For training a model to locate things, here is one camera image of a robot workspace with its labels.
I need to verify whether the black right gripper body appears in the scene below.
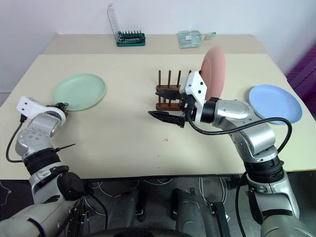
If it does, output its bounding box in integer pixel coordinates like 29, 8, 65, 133
178, 91, 198, 128

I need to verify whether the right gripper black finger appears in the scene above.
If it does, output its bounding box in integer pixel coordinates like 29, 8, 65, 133
148, 111, 186, 128
155, 90, 182, 101

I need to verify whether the green plate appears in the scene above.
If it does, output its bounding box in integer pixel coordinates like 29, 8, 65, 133
52, 73, 107, 113

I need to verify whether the pink plate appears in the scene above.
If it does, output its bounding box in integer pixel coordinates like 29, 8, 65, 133
200, 46, 227, 102

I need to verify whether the wooden dish rack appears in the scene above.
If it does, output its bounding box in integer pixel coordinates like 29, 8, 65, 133
155, 70, 194, 111

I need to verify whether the clear plastic bag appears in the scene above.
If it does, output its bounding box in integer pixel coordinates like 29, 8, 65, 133
177, 30, 217, 49

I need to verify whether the green screwdriver bit set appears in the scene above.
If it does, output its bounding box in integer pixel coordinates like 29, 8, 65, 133
116, 30, 147, 47

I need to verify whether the blue plate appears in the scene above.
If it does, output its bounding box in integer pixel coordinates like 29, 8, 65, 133
248, 84, 303, 125

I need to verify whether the clear plastic case lid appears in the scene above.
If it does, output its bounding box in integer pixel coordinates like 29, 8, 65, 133
106, 3, 121, 40

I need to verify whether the purple fabric furniture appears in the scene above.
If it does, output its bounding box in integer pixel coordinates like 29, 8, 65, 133
285, 41, 316, 105

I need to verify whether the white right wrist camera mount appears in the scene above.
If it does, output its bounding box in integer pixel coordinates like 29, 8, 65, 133
181, 71, 208, 123

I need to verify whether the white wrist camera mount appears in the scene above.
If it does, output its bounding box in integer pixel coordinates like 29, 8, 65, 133
16, 96, 68, 124
181, 71, 208, 123

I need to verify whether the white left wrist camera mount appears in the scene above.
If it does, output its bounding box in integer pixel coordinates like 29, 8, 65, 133
16, 96, 68, 124

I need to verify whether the black cable tie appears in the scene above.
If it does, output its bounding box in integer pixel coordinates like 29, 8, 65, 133
55, 143, 76, 153

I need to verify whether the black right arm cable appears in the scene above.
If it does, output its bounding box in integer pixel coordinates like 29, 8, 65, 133
185, 111, 294, 155

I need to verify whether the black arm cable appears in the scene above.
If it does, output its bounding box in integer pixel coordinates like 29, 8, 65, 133
185, 111, 294, 155
5, 114, 28, 163

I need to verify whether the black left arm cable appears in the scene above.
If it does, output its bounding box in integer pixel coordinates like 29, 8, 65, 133
5, 114, 28, 163

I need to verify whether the white floor cable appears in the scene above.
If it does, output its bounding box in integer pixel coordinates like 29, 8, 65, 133
142, 177, 173, 186

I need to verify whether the black table leg bracket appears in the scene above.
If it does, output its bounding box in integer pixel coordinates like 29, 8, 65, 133
229, 174, 245, 191

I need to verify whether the black metal floor bracket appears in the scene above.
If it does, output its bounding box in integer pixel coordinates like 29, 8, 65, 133
209, 201, 231, 237

